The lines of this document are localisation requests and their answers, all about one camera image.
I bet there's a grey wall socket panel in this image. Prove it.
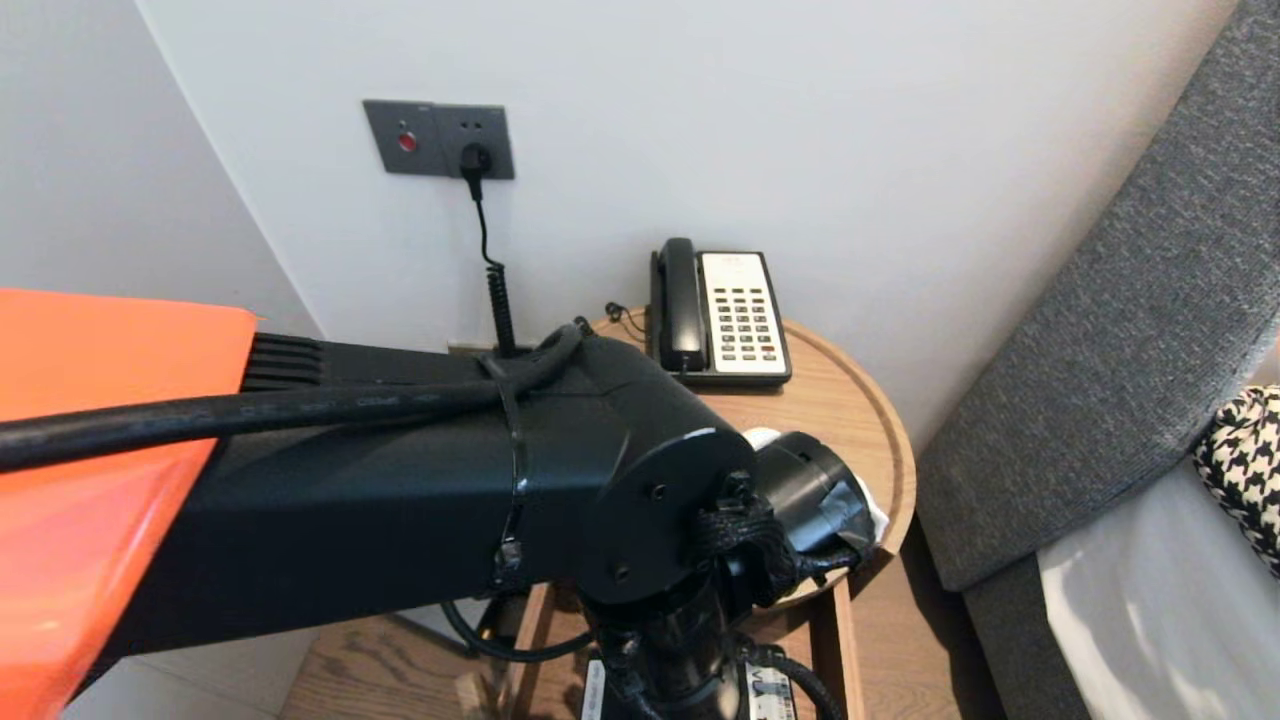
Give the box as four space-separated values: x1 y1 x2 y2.
362 99 517 182

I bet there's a black and cream telephone base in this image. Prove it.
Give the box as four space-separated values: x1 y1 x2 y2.
650 250 794 389

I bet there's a black white houndstooth pillow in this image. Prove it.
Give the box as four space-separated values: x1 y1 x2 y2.
1190 385 1280 579

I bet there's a grey upholstered bed base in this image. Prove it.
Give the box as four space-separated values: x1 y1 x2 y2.
962 555 1091 720

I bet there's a white bed sheet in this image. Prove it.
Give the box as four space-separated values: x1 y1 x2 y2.
1035 460 1280 720

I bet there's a black telephone handset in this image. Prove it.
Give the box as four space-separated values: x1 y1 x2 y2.
657 238 708 373

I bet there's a black coiled power cable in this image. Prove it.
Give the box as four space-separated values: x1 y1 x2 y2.
474 200 521 358

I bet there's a round wooden nightstand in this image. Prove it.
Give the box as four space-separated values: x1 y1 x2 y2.
590 312 919 613

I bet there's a grey upholstered headboard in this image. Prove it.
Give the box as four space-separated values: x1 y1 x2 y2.
915 0 1280 596

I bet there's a black power plug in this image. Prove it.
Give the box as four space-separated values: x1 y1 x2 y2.
459 144 493 203

